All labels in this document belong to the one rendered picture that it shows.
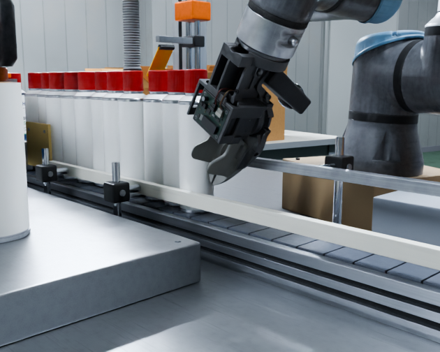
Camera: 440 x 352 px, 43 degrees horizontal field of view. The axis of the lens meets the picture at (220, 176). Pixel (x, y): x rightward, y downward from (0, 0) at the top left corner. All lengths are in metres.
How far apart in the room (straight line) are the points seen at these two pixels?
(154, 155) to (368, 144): 0.35
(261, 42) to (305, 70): 6.34
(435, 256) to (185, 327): 0.25
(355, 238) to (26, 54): 4.94
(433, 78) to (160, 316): 0.52
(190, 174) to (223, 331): 0.30
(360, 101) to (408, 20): 7.44
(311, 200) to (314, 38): 6.15
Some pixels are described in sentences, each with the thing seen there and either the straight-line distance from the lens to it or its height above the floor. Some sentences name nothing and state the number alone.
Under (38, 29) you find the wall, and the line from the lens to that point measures 5.44.
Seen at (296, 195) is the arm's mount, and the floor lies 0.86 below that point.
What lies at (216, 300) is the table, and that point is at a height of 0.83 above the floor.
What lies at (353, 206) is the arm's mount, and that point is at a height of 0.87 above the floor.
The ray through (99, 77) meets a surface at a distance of 1.01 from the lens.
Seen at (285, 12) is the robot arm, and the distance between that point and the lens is 0.65.
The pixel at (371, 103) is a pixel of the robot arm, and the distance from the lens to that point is 0.95.
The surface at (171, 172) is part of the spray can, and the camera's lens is 0.84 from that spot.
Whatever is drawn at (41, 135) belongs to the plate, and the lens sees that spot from 1.16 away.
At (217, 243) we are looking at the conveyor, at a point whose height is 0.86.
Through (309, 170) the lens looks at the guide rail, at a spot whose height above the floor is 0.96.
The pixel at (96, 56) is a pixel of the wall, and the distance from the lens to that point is 5.60.
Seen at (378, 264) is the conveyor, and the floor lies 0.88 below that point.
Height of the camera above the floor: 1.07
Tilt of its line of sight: 10 degrees down
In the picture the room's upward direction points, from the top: straight up
